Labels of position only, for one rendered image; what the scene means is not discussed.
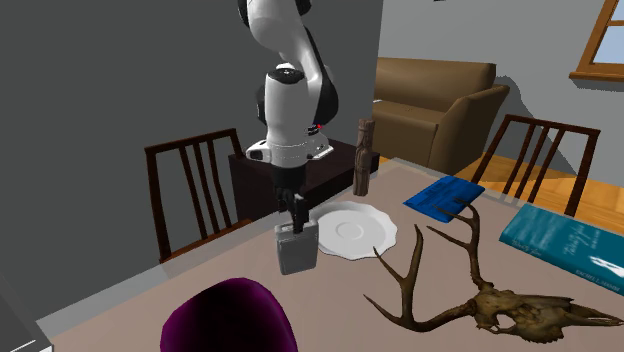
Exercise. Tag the white scalloped plate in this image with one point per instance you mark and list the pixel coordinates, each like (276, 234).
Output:
(353, 231)

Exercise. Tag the small blue book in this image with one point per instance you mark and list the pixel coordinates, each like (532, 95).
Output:
(441, 195)

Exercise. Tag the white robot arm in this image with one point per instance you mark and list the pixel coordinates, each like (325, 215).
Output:
(285, 122)

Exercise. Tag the brown carved wooden figure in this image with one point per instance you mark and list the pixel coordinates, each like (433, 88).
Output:
(363, 161)

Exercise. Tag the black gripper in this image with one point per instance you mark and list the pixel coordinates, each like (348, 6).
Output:
(287, 178)

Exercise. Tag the dark purple rounded object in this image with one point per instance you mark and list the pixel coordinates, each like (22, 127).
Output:
(229, 322)

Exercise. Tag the large teal book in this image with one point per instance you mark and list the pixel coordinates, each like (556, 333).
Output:
(560, 239)

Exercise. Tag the dark robot stand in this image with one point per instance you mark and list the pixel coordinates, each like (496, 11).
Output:
(253, 185)

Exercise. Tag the brown antlered deer skull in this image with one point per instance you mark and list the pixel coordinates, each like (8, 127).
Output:
(516, 312)

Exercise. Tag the beige table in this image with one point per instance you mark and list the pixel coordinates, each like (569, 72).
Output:
(336, 302)

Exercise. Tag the dark wooden slatted chair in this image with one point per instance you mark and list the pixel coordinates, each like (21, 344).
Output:
(187, 195)
(541, 161)

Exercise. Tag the grey rectangular box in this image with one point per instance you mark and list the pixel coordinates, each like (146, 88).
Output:
(297, 253)

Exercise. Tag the wooden framed window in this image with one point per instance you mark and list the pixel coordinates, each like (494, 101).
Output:
(602, 44)

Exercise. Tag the brown sofa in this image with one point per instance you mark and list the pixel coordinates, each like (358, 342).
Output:
(419, 112)

